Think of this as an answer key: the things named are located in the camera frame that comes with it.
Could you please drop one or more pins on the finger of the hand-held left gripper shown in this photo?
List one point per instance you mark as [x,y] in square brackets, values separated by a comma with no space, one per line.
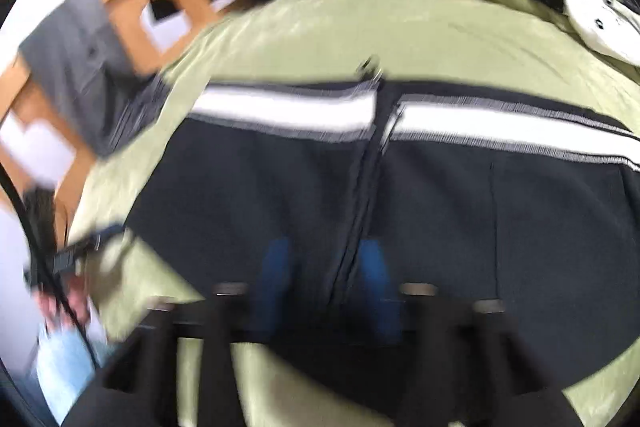
[85,249]

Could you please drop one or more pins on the person's light blue jeans leg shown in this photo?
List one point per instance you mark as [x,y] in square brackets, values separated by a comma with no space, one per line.
[65,372]

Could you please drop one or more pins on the dark jacket with white stripe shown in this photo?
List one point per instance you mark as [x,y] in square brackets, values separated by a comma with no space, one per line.
[450,207]

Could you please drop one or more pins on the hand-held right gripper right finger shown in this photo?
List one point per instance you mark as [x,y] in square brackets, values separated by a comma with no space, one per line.
[377,287]

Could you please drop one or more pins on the green bed sheet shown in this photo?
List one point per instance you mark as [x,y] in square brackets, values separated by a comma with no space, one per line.
[300,42]

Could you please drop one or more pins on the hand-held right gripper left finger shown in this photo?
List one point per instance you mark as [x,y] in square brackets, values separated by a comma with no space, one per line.
[272,282]

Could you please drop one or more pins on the grey denim jacket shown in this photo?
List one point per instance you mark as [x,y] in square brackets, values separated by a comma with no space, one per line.
[75,52]

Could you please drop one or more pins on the person's left hand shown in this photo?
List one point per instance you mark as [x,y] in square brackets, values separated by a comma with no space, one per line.
[55,307]

